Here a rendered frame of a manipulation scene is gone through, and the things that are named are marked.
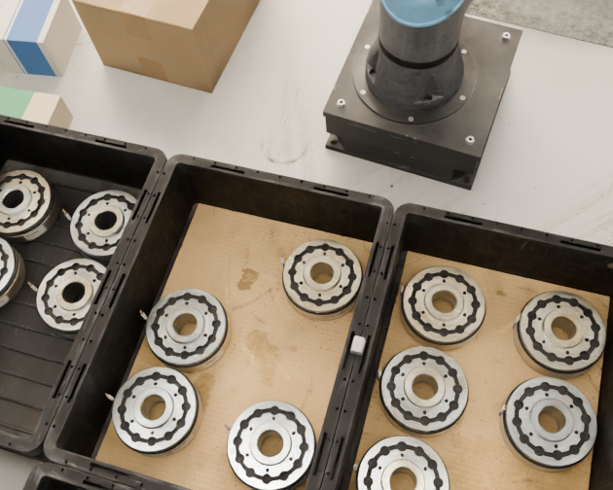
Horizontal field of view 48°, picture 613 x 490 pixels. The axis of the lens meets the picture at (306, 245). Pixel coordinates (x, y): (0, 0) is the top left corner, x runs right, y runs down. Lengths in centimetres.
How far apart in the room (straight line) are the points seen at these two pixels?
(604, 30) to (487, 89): 129
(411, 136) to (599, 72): 40
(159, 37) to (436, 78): 46
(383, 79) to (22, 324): 61
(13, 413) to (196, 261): 30
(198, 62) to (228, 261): 40
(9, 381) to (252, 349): 31
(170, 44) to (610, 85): 74
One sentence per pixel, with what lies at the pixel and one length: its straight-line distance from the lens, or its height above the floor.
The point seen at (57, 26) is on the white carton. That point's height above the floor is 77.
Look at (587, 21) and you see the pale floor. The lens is 240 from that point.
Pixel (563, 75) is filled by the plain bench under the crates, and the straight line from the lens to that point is 130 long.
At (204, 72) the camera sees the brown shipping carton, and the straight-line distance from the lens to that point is 122.
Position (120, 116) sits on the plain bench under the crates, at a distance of 128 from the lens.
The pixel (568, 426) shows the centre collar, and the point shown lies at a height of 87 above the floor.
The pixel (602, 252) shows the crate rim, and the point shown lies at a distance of 87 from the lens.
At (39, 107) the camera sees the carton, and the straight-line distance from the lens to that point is 126.
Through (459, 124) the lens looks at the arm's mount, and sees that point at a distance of 108.
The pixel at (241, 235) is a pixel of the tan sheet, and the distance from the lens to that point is 95.
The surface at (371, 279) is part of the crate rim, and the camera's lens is 80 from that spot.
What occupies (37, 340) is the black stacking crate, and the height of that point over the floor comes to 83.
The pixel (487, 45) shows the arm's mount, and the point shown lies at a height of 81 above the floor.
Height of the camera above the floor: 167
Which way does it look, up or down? 64 degrees down
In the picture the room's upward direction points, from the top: 9 degrees counter-clockwise
